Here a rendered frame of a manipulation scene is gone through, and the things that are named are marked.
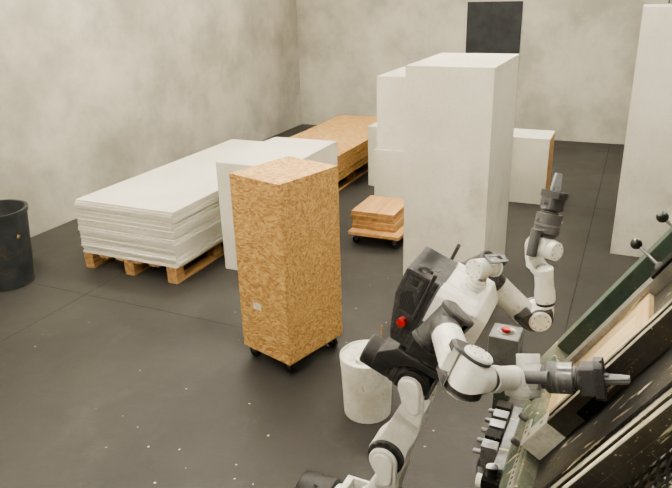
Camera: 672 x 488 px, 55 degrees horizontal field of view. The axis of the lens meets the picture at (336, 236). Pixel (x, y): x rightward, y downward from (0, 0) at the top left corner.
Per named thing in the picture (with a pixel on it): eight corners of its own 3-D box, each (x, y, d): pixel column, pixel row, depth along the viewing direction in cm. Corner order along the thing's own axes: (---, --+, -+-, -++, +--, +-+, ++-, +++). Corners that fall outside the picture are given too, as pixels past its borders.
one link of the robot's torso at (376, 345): (354, 367, 232) (371, 331, 223) (367, 349, 242) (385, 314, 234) (422, 409, 225) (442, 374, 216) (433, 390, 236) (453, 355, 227)
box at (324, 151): (281, 230, 646) (275, 136, 612) (339, 238, 621) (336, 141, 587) (225, 268, 562) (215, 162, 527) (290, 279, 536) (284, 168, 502)
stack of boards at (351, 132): (340, 143, 1001) (340, 114, 985) (404, 147, 960) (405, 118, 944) (259, 186, 793) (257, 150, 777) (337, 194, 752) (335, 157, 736)
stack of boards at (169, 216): (235, 190, 781) (230, 138, 758) (312, 198, 740) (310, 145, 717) (84, 267, 572) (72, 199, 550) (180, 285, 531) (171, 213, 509)
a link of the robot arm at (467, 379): (528, 371, 171) (488, 374, 157) (509, 403, 173) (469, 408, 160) (498, 348, 178) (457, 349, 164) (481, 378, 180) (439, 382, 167)
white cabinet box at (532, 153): (497, 188, 758) (501, 127, 732) (549, 193, 735) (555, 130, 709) (489, 199, 720) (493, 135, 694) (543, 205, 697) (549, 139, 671)
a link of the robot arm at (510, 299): (530, 342, 230) (488, 301, 226) (524, 324, 242) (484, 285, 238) (556, 323, 226) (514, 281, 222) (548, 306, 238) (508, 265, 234)
